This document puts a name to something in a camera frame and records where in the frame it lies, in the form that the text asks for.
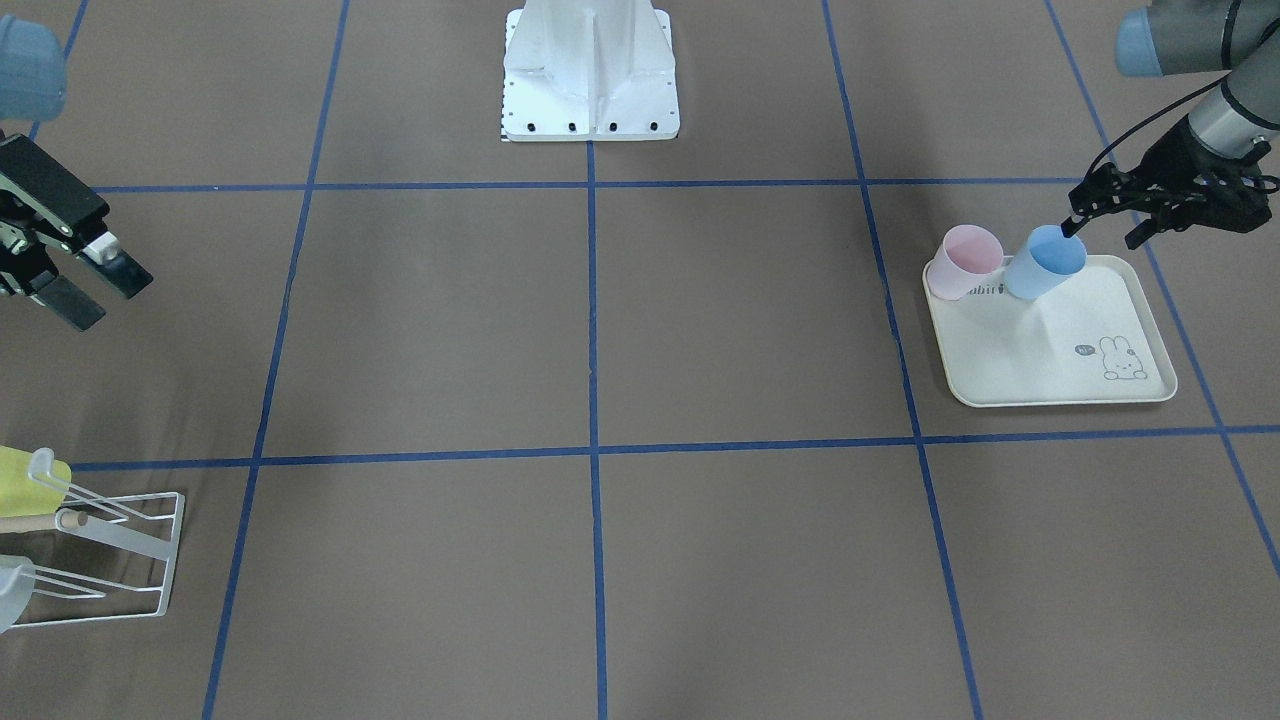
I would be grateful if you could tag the yellow plastic cup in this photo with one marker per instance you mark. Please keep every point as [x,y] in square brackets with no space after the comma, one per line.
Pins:
[22,496]

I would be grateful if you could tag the grey plastic cup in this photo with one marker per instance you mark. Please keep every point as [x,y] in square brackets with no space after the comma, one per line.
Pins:
[17,588]

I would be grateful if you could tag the pink plastic cup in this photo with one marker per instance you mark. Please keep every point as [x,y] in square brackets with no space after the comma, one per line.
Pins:
[967,256]

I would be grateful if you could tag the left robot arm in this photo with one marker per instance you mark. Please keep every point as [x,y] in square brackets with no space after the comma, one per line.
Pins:
[1237,39]

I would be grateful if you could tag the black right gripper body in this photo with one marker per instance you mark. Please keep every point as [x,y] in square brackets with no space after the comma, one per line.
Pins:
[22,262]

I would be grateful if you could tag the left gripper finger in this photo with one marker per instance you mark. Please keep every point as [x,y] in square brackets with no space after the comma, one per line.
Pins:
[1143,232]
[1074,224]

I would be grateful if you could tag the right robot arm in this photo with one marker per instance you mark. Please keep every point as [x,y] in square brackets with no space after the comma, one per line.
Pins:
[34,73]

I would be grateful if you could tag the white wire cup rack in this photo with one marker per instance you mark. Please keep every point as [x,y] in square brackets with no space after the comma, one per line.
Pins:
[99,557]

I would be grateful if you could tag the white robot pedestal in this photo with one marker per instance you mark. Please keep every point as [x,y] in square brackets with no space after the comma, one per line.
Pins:
[589,71]

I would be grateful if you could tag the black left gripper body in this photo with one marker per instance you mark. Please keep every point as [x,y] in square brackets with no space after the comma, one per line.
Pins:
[1178,160]

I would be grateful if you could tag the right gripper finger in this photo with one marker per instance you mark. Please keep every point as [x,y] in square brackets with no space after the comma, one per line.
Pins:
[107,258]
[65,299]

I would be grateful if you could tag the blue plastic cup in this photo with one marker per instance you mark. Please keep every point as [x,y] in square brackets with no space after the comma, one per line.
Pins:
[1048,259]

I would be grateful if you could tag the cream serving tray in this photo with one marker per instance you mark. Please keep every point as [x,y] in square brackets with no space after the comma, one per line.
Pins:
[1092,340]

